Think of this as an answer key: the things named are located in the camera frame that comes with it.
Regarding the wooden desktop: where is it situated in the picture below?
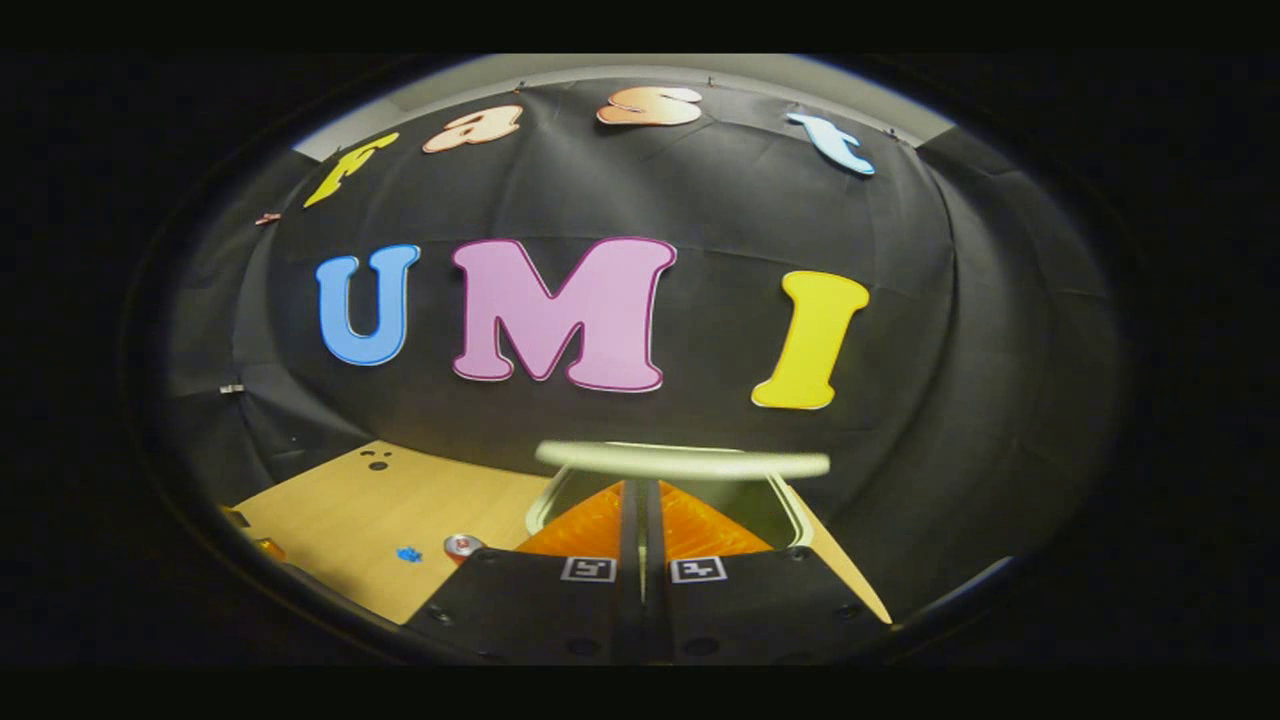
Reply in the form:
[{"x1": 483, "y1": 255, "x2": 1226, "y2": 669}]
[{"x1": 222, "y1": 440, "x2": 893, "y2": 626}]

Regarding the pale green desktop garbage bin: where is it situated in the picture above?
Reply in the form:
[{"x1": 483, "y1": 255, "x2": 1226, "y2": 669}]
[{"x1": 525, "y1": 440, "x2": 831, "y2": 561}]

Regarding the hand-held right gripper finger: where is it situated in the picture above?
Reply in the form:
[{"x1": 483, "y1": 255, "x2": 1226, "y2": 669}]
[
  {"x1": 415, "y1": 480, "x2": 641, "y2": 666},
  {"x1": 645, "y1": 480, "x2": 889, "y2": 666}
]

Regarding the black backdrop cloth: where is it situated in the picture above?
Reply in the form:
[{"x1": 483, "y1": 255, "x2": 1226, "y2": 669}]
[{"x1": 160, "y1": 80, "x2": 1131, "y2": 621}]

